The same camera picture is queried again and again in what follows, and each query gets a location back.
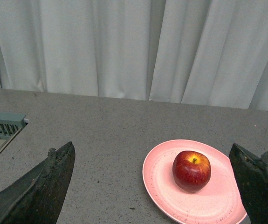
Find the red apple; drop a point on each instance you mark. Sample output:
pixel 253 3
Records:
pixel 191 171

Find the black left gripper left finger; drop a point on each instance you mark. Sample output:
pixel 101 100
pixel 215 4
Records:
pixel 38 196

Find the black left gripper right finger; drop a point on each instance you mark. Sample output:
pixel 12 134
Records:
pixel 251 175

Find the pink plate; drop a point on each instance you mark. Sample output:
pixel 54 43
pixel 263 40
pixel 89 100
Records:
pixel 219 202

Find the white curtain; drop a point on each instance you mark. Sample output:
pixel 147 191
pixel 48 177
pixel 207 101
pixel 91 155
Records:
pixel 202 52

